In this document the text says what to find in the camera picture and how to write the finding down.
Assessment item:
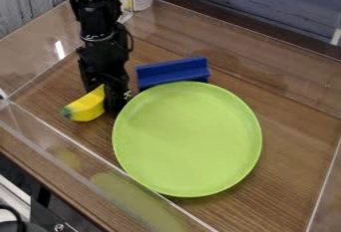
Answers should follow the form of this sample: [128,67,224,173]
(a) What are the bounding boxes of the black cable bottom left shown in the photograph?
[0,204,27,232]

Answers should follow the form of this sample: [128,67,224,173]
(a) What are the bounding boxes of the black cable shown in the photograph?
[116,21,136,54]
[0,204,27,232]

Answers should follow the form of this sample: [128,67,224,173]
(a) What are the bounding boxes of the green round plate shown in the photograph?
[112,82,262,197]

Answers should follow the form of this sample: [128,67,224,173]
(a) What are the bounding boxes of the yellow toy banana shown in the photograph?
[60,85,105,121]

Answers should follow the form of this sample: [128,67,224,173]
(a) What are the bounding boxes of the clear acrylic enclosure wall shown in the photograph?
[0,0,341,232]

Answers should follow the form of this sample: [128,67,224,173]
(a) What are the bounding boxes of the blue foam block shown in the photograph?
[136,56,210,91]

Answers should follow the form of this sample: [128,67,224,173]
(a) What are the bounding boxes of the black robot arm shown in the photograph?
[67,0,135,112]

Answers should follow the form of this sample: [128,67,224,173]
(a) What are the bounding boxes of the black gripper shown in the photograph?
[76,35,132,113]

